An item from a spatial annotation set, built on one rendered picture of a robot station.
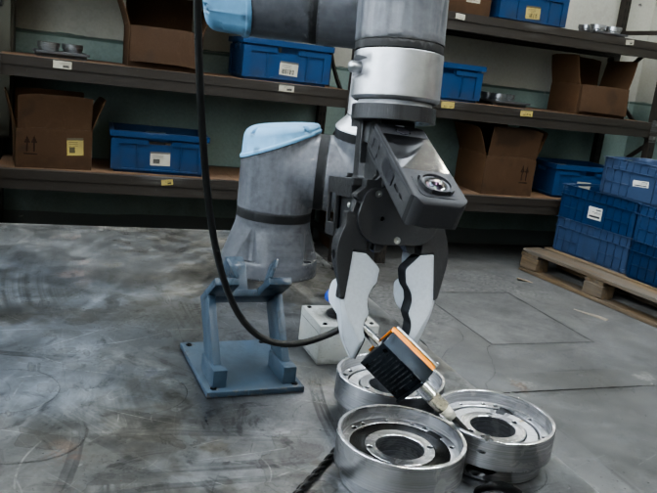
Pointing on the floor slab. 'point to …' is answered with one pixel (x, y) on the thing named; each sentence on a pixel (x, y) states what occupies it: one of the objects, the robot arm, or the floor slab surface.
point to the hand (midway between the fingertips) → (383, 345)
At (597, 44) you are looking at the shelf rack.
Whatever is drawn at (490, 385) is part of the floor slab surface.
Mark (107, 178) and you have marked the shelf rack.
